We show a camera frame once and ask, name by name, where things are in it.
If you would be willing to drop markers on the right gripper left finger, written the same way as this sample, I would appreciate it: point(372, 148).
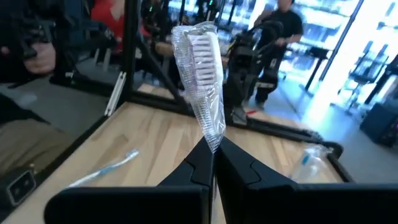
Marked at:
point(192, 174)

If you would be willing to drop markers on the purple toothbrush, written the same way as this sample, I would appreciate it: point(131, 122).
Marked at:
point(202, 62)

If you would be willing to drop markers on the person's hand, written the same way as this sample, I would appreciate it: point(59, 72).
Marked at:
point(40, 59)

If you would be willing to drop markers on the blue wrapped toothbrush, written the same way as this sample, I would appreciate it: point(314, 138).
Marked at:
point(311, 165)
point(105, 169)

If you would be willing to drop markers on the silver aluminium bar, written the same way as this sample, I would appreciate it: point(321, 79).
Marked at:
point(115, 93)

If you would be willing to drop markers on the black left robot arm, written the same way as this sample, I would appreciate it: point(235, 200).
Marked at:
point(245, 68)

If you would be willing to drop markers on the black metal table frame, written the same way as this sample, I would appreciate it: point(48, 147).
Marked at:
point(130, 46)

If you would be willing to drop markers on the person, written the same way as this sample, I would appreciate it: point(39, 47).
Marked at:
point(31, 140)
point(105, 12)
point(287, 28)

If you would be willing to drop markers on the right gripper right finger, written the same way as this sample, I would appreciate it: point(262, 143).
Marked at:
point(242, 180)

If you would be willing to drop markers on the black computer tower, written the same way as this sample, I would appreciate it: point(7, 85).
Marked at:
point(379, 124)

